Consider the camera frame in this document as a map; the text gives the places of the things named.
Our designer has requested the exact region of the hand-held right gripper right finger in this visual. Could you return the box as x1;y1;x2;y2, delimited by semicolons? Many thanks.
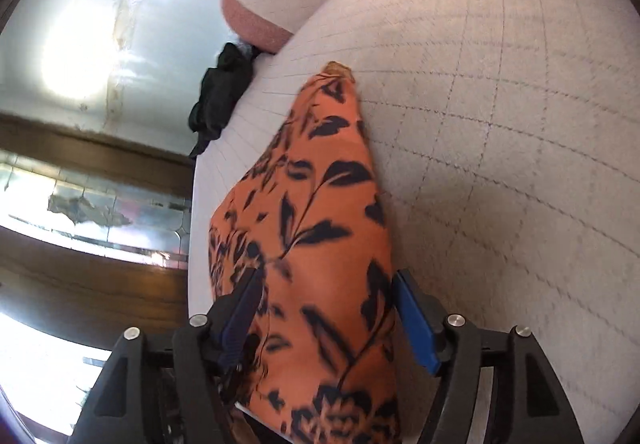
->
394;269;586;444

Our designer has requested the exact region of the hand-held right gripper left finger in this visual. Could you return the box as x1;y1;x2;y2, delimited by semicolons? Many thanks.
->
70;268;266;444

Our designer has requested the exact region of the wooden window frame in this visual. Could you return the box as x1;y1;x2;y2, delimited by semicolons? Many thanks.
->
0;111;196;340

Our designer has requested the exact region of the pink quilted bed cover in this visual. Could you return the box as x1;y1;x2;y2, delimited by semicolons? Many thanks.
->
187;0;640;444

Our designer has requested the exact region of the black garment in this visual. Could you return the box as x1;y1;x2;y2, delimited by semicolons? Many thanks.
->
187;42;261;159

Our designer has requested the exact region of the orange floral garment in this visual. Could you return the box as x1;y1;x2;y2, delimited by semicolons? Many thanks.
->
207;61;403;444

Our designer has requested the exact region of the patterned glass window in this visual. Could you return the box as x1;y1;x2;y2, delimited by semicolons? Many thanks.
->
0;151;193;269

